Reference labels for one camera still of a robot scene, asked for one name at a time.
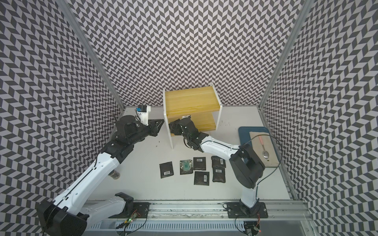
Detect black tea bag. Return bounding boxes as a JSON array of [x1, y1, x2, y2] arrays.
[[159, 162, 174, 179], [194, 171, 210, 186], [211, 156, 226, 169], [213, 168, 226, 183], [193, 157, 206, 171]]

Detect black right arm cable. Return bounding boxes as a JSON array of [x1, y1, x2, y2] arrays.
[[239, 134, 284, 198]]

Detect dark spice jar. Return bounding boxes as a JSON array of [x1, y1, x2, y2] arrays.
[[108, 170, 120, 180]]

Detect white yellow two-tier shelf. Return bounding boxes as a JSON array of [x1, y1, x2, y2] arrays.
[[162, 84, 222, 132]]

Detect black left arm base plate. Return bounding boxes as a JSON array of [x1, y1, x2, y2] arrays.
[[109, 202, 150, 218]]

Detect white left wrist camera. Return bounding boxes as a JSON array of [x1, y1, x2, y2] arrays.
[[136, 105, 151, 126]]

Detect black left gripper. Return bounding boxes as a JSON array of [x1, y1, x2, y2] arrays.
[[128, 118, 164, 145]]

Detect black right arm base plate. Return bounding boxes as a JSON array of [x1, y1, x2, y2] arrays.
[[225, 202, 268, 219]]

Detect beige cloth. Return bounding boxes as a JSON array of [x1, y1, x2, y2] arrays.
[[250, 132, 279, 168]]

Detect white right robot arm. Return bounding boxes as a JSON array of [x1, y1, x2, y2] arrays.
[[168, 117, 265, 217]]

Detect pink handled spoon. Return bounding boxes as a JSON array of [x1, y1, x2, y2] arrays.
[[259, 135, 269, 160]]

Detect blue tray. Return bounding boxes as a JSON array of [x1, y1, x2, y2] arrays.
[[238, 126, 270, 145]]

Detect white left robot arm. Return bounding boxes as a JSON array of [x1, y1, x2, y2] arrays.
[[36, 115, 164, 236]]

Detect green tea bag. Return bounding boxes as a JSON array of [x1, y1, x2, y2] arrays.
[[180, 159, 193, 175]]

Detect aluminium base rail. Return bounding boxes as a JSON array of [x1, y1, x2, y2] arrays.
[[85, 200, 319, 236]]

